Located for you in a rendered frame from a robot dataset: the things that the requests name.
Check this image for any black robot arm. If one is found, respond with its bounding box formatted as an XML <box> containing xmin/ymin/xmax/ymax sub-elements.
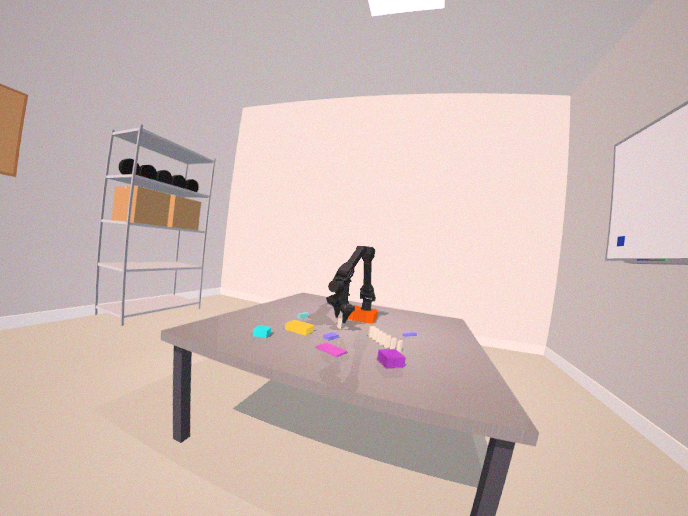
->
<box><xmin>326</xmin><ymin>246</ymin><xmax>376</xmax><ymax>312</ymax></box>

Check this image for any yellow rectangular block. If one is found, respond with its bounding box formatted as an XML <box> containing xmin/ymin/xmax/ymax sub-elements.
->
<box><xmin>285</xmin><ymin>320</ymin><xmax>314</xmax><ymax>336</ymax></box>

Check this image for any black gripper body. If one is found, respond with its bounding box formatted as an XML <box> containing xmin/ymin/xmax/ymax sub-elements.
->
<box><xmin>333</xmin><ymin>291</ymin><xmax>355</xmax><ymax>312</ymax></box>

